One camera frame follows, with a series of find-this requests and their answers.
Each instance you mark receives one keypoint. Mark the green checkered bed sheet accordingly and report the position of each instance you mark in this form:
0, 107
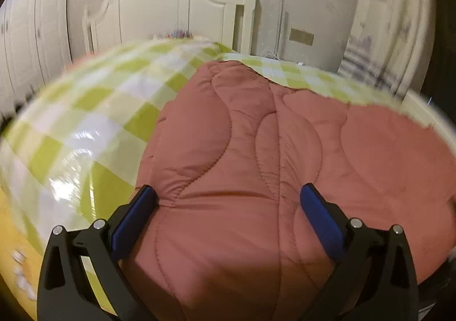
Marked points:
107, 111

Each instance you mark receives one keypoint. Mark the yellow printed cloth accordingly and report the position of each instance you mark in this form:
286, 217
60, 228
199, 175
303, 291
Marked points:
14, 235

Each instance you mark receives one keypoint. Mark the white wardrobe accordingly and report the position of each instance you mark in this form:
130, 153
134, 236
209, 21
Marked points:
35, 39

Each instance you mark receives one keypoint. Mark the pink quilted jacket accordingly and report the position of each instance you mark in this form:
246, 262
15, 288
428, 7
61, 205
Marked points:
231, 164

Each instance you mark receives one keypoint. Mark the white wooden headboard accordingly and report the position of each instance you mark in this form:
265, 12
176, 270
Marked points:
149, 11

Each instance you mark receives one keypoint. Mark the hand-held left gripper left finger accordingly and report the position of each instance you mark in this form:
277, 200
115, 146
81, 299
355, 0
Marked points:
133, 221

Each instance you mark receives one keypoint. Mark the wall socket plate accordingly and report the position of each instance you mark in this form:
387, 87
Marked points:
301, 36

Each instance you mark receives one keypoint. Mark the patterned round pillow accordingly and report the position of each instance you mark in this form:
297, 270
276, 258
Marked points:
172, 36

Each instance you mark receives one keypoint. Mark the printed striped curtain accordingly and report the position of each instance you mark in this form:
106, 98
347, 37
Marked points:
384, 22

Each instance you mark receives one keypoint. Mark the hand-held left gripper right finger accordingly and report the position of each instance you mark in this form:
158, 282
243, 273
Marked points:
322, 221

